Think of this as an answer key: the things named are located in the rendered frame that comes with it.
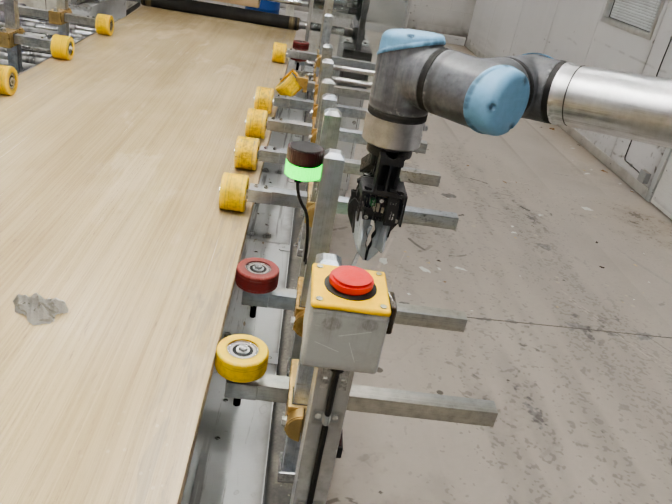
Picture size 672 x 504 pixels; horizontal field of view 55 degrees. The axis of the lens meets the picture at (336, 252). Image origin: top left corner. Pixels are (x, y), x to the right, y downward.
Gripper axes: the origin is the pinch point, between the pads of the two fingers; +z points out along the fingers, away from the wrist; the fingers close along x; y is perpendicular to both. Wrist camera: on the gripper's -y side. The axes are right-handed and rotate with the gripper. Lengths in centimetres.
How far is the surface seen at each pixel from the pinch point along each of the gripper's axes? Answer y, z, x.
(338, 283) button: 49, -22, -9
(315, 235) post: -1.8, -0.7, -8.9
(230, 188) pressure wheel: -29.2, 4.9, -26.7
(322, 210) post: -1.8, -5.5, -8.4
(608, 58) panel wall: -461, 26, 239
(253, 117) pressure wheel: -79, 5, -27
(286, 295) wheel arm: -6.4, 15.1, -12.2
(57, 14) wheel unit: -177, 5, -116
